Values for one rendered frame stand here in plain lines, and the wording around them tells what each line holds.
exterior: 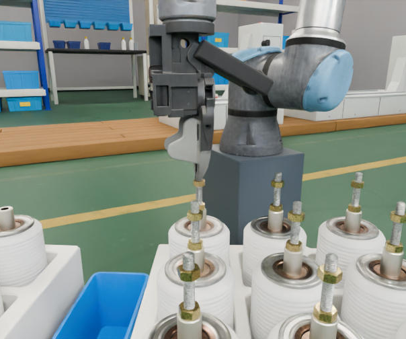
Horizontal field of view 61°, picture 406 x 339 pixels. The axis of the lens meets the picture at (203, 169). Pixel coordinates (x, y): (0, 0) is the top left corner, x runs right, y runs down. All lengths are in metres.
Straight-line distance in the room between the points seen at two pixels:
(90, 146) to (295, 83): 1.53
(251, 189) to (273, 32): 2.05
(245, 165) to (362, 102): 2.66
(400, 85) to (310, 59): 3.33
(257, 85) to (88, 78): 8.11
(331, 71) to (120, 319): 0.61
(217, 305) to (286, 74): 0.46
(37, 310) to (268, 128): 0.56
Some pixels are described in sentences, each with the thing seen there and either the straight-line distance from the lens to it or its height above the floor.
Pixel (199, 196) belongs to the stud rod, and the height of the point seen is 0.30.
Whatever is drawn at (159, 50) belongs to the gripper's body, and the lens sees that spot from 0.48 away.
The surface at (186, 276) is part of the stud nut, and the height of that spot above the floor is 0.32.
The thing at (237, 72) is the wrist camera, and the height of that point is 0.48.
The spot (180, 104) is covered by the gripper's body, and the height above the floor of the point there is 0.44.
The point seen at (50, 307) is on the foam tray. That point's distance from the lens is 0.61.
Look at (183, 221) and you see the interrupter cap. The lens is 0.56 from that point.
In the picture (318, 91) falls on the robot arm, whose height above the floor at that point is 0.45.
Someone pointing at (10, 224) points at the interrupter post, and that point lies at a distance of 0.61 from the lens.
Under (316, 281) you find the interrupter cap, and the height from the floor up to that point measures 0.25.
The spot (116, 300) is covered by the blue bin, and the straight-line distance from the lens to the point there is 0.72.
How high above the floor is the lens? 0.49
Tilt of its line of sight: 16 degrees down
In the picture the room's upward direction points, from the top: straight up
